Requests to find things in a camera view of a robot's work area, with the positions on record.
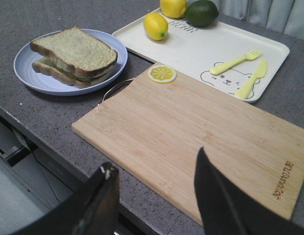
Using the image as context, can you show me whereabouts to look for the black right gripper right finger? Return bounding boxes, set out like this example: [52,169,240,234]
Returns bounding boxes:
[194,147,304,235]

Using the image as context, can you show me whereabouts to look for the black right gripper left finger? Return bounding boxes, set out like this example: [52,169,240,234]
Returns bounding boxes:
[15,162,119,235]

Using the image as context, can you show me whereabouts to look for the light blue round plate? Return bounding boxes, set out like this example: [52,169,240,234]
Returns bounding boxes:
[14,29,128,96]

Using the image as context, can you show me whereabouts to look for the bread slice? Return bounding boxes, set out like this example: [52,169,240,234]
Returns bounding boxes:
[32,57,113,89]
[30,26,118,79]

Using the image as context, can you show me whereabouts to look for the cream rectangular tray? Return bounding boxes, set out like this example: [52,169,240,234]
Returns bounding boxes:
[113,18,290,103]

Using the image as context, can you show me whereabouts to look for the wooden cutting board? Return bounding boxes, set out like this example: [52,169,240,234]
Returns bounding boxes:
[72,72,304,223]

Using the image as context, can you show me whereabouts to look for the yellow plastic knife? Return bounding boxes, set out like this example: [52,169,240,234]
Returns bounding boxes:
[235,59,267,99]

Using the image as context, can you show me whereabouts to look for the lemon slice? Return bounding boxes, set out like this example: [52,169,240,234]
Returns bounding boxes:
[148,65,177,83]

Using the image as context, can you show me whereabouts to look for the yellow plastic fork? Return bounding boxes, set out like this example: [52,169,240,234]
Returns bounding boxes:
[209,49,262,75]

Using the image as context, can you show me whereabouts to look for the yellow lemon front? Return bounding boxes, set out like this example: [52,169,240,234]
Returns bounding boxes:
[144,12,169,41]

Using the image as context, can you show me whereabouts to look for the yellow lemon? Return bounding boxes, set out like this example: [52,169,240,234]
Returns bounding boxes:
[160,0,187,19]
[144,12,169,41]

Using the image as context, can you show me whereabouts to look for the green lime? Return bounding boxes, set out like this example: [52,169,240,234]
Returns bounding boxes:
[184,0,219,27]

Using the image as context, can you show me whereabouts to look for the white curtain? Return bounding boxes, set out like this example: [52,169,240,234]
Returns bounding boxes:
[214,0,304,40]

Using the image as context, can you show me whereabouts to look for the yellow lemon rear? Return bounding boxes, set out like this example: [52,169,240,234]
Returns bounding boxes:
[160,0,187,19]

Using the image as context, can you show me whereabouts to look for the metal cutting board handle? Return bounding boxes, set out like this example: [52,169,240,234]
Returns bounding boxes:
[97,78,134,105]

